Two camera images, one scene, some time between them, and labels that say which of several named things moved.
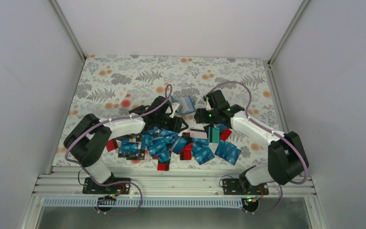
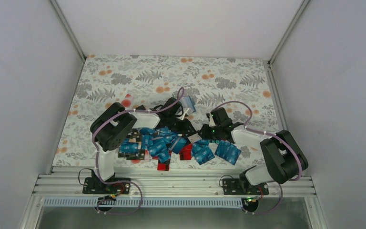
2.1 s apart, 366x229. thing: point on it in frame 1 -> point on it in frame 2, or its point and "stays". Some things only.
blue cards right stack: (228, 151) stays
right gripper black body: (212, 118) -> (214, 135)
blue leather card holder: (187, 106) stays
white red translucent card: (127, 102) stays
